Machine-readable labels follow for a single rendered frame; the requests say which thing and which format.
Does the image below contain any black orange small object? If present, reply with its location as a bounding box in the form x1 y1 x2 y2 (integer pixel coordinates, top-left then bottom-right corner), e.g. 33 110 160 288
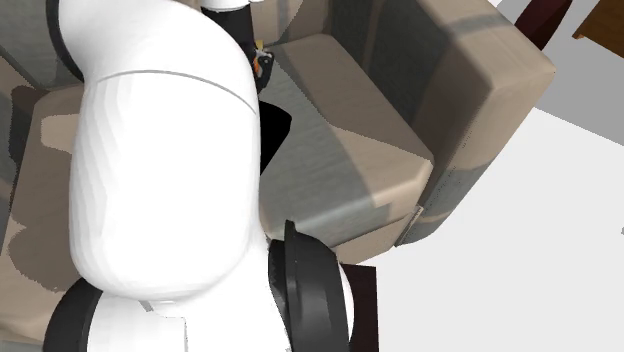
251 39 275 95

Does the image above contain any black flat object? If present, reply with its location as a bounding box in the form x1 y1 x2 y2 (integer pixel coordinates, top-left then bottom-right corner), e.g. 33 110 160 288
258 99 293 175

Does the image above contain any beige grey sofa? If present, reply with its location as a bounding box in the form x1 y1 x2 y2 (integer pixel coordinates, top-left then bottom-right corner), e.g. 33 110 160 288
0 0 557 348

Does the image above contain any dark maroon furniture leg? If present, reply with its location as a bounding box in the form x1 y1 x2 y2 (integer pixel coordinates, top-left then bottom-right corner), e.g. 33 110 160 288
513 0 574 51

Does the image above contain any brown wooden furniture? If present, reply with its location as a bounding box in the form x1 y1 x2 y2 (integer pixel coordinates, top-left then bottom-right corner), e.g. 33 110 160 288
572 0 624 60

